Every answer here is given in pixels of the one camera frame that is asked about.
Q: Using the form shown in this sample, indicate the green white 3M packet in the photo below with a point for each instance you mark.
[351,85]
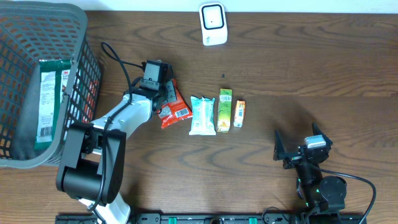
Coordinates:
[54,76]

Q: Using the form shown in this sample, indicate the grey plastic mesh basket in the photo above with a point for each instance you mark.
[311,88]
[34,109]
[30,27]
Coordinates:
[31,32]

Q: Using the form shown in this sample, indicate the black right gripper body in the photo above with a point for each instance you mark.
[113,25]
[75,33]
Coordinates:
[293,160]

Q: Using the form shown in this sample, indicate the white teal wipes packet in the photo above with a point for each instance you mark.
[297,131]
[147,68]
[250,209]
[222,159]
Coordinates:
[203,116]

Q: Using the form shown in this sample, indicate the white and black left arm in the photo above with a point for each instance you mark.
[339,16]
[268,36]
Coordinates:
[92,164]

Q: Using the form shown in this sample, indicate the green snack box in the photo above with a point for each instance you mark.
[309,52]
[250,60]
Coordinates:
[224,110]

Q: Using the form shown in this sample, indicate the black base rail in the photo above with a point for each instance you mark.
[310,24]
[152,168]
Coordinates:
[274,218]

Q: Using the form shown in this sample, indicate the red snack packet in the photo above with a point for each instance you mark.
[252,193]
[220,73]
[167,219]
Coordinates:
[175,111]

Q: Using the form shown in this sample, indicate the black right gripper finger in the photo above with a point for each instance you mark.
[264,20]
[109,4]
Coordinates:
[279,151]
[316,131]

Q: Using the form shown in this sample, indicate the small orange candy box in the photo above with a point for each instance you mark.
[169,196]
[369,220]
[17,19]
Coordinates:
[239,113]

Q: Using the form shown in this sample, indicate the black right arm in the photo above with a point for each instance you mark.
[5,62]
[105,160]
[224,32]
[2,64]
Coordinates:
[324,196]

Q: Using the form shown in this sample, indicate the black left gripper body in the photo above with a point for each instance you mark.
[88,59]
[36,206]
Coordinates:
[166,93]

